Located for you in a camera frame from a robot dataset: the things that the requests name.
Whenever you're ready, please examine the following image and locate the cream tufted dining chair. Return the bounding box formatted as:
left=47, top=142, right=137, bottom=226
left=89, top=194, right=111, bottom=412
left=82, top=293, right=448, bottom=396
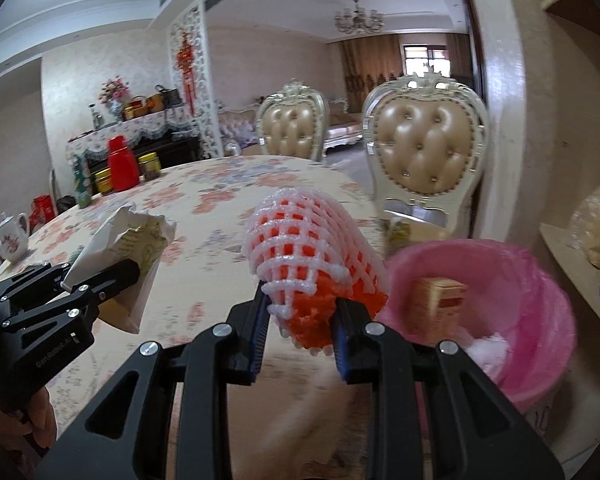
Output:
left=362, top=71, right=488, bottom=233
left=255, top=80, right=328, bottom=162

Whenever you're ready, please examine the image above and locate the vase of pink flowers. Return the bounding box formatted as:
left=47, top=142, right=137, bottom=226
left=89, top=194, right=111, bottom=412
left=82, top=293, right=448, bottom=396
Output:
left=99, top=77, right=131, bottom=123

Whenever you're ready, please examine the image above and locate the brown patterned curtain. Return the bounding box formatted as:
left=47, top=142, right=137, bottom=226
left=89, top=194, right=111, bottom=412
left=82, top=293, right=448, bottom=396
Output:
left=340, top=37, right=406, bottom=116

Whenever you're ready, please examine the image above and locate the window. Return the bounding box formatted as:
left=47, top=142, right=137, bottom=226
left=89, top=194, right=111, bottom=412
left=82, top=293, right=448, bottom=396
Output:
left=404, top=44, right=448, bottom=78

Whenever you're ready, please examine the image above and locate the white lattice screen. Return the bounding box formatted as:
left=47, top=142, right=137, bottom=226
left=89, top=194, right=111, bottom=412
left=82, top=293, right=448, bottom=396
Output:
left=167, top=2, right=226, bottom=158

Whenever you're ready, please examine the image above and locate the white floral teapot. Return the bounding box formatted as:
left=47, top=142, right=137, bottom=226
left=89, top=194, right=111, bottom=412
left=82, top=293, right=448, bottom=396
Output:
left=0, top=211, right=31, bottom=263

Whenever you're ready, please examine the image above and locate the cream wall shelf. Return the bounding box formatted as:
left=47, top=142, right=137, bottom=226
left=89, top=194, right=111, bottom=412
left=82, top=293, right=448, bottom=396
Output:
left=537, top=0, right=600, bottom=331

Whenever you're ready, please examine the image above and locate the white lace cover cloth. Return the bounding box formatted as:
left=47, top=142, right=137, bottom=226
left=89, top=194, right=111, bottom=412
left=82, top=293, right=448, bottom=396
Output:
left=66, top=107, right=201, bottom=158

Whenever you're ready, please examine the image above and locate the chandelier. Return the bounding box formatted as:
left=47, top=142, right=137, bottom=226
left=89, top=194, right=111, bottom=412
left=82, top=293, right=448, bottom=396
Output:
left=334, top=0, right=386, bottom=35

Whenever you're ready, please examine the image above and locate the white tissue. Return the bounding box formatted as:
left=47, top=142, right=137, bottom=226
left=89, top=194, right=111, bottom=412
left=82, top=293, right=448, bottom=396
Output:
left=462, top=332, right=511, bottom=378

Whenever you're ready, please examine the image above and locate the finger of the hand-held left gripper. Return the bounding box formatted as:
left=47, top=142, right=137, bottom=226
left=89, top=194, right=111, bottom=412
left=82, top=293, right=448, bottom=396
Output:
left=0, top=259, right=142, bottom=333
left=0, top=261, right=81, bottom=313

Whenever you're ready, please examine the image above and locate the black handbag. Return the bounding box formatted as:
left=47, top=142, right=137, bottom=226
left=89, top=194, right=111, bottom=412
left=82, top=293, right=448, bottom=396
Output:
left=155, top=85, right=181, bottom=108

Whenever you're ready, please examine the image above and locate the cream ornate sofa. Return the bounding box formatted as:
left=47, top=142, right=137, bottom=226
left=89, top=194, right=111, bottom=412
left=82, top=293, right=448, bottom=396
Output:
left=215, top=102, right=261, bottom=153
left=325, top=97, right=366, bottom=148

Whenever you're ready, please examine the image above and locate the red knot wall hanging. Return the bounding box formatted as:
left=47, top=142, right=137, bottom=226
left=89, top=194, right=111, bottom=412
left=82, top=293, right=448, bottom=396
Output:
left=176, top=30, right=198, bottom=111

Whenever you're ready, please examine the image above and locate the person's left hand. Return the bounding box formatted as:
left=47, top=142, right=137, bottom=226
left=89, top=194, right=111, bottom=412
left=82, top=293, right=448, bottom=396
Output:
left=0, top=387, right=58, bottom=456

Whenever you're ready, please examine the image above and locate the dark wooden piano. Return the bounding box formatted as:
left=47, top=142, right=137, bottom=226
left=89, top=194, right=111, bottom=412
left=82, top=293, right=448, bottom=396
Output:
left=77, top=135, right=201, bottom=181

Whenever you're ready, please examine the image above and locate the dark wooden door frame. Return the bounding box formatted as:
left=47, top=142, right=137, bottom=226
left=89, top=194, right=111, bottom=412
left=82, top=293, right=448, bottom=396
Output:
left=452, top=0, right=486, bottom=106

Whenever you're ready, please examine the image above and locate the brown plain curtain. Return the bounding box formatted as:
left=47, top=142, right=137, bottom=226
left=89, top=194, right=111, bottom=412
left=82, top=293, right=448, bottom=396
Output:
left=445, top=35, right=473, bottom=83

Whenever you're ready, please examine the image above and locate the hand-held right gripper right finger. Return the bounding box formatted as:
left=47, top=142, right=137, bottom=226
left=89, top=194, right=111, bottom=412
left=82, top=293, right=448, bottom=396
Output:
left=329, top=297, right=566, bottom=480

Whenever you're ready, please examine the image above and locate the pink lined trash bin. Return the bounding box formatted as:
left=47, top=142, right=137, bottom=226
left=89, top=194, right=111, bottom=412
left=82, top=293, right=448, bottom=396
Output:
left=375, top=239, right=578, bottom=413

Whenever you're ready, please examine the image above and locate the red yellow gift basket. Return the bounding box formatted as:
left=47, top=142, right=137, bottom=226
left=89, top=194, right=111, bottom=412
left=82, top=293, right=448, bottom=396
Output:
left=122, top=95, right=148, bottom=121

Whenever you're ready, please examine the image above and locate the green bottle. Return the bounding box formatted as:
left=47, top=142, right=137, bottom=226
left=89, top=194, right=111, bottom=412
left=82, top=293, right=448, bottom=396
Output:
left=72, top=152, right=92, bottom=209

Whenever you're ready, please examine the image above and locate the red thermos jug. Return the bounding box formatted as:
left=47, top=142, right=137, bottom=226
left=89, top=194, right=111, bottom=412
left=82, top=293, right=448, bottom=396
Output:
left=106, top=136, right=142, bottom=192

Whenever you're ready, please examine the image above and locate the small yellow cardboard box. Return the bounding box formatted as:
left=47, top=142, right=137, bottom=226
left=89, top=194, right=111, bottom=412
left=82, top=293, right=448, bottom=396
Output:
left=411, top=276, right=468, bottom=346

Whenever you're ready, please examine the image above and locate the cream printed paper bag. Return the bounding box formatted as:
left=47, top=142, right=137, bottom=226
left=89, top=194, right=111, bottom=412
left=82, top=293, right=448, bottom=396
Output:
left=60, top=202, right=177, bottom=335

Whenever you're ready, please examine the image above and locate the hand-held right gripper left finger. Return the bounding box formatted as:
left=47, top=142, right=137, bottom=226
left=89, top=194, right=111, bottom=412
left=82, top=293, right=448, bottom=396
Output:
left=35, top=290, right=272, bottom=480

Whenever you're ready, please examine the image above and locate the orange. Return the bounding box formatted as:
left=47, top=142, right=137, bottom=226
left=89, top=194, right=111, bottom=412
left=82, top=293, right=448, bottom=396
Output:
left=241, top=186, right=391, bottom=356

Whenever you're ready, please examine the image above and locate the clear plastic bag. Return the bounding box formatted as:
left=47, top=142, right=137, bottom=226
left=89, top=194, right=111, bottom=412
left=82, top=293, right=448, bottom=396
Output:
left=567, top=171, right=600, bottom=271

